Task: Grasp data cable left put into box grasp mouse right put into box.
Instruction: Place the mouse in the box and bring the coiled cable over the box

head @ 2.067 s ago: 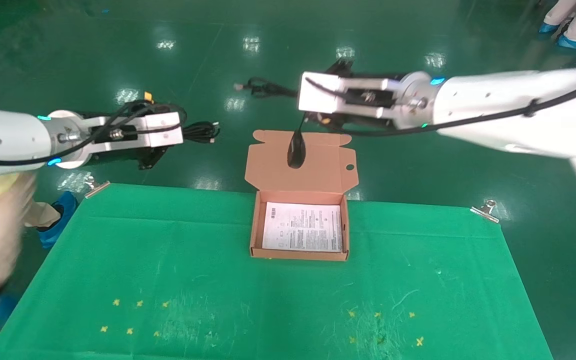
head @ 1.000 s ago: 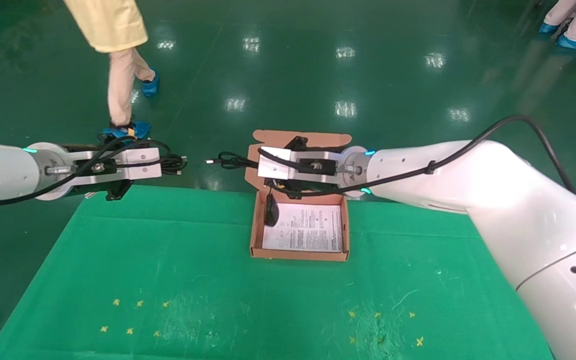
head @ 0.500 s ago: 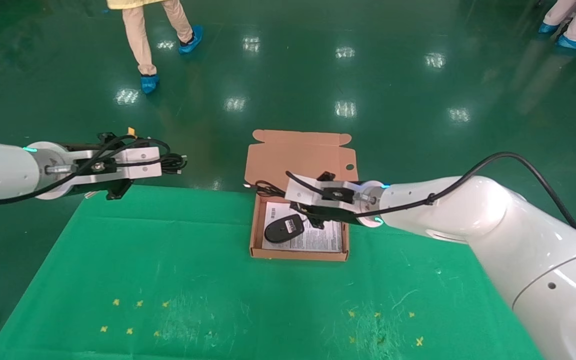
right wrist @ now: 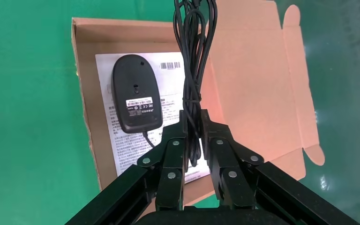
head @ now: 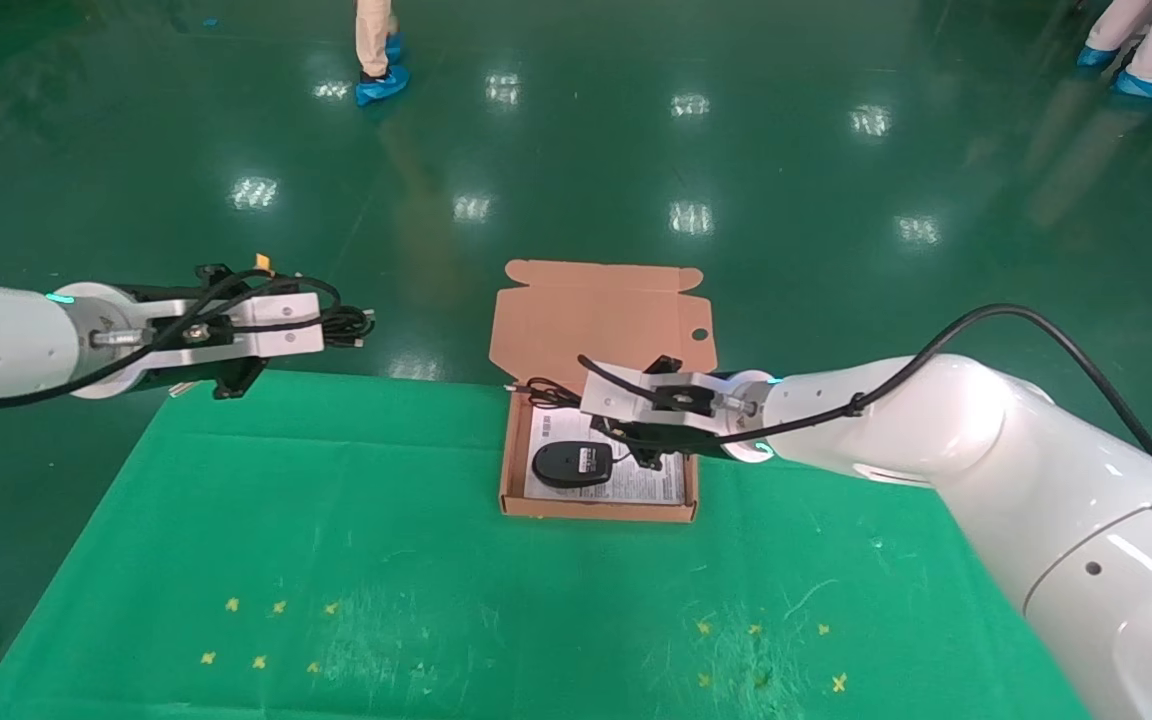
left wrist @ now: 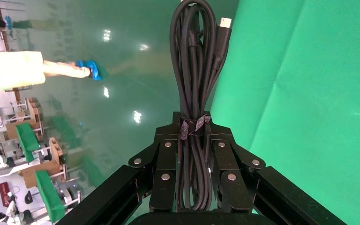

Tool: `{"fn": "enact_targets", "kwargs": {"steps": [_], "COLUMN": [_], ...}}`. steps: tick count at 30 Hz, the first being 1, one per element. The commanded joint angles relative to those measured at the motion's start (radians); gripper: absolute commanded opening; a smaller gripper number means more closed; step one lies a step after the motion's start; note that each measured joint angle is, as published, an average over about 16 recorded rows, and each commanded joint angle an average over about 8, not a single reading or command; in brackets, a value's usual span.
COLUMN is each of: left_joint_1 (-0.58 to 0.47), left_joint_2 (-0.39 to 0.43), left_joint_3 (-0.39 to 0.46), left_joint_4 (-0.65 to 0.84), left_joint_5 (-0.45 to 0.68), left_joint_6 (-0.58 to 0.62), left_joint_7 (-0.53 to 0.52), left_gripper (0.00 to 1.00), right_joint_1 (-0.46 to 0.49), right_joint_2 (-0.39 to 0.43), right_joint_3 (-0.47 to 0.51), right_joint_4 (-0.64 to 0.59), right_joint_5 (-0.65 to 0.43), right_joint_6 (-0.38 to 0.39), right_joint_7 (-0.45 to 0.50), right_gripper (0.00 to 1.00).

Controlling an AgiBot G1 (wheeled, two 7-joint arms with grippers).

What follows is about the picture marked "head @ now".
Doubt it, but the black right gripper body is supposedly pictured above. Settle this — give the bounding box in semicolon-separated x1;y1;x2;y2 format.
658;382;739;463

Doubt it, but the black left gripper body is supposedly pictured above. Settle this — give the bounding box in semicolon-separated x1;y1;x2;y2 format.
122;264;269;402

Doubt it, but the black wired computer mouse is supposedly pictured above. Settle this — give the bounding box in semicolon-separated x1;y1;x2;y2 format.
504;376;637;491

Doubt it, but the black data cable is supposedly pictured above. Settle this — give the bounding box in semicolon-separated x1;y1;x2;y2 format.
319;304;378;352

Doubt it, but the open brown cardboard box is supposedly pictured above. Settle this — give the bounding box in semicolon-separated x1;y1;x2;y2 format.
488;259;720;525

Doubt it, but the white printed paper sheet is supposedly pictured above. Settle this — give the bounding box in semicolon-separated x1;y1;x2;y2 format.
522;402;690;507

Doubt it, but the green table cloth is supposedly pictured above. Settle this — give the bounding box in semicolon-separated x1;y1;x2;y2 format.
0;368;1099;720

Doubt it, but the person in beige trousers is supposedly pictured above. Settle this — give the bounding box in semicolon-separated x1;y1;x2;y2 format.
353;0;413;109

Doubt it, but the person in white trousers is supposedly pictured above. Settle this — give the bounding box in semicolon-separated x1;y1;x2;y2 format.
1076;0;1152;104

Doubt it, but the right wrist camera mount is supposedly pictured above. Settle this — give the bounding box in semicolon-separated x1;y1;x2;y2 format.
579;367;773;437

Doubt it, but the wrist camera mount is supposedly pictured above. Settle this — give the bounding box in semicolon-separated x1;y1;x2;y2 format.
579;367;773;437
86;290;327;367

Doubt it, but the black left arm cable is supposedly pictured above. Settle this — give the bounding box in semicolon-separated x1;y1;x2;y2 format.
0;268;343;411

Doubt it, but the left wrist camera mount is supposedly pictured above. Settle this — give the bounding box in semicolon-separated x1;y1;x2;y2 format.
86;290;327;367

